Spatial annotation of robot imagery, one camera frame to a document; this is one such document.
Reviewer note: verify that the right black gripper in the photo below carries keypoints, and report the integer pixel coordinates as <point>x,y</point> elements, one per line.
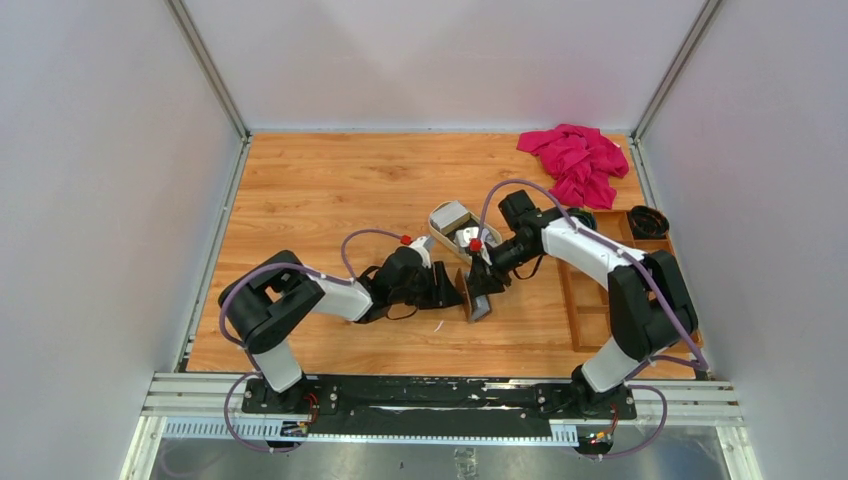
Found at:
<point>486,278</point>

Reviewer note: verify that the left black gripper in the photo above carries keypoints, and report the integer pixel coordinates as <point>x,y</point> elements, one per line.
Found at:
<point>443,294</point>

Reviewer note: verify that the brown leather card holder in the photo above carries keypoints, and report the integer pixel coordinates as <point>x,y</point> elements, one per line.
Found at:
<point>475,307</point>

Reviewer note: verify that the beige oval card tray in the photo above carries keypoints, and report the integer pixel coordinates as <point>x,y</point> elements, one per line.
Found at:
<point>450,241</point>

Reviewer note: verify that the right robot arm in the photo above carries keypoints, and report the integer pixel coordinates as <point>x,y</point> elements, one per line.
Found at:
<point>650,308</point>

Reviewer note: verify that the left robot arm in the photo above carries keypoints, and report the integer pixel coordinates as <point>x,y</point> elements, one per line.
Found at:
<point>267,304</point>

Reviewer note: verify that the wooden compartment organizer tray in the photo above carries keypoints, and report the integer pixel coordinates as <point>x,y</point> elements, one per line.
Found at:
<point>586,302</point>

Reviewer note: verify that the pink cloth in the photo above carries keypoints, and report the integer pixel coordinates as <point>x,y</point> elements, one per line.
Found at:
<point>580,160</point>

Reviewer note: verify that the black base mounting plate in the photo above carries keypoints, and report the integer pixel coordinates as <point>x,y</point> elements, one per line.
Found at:
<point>437,406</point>

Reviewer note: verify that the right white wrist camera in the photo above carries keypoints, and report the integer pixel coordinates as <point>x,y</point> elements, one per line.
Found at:
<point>473,241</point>

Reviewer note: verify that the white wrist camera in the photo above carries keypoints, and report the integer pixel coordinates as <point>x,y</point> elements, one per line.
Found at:
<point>423,245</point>
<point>473,241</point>

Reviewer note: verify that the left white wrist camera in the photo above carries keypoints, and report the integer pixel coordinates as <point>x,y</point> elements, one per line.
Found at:
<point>423,245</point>

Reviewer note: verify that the aluminium rail frame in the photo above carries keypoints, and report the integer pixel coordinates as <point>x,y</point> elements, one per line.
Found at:
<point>181,406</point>

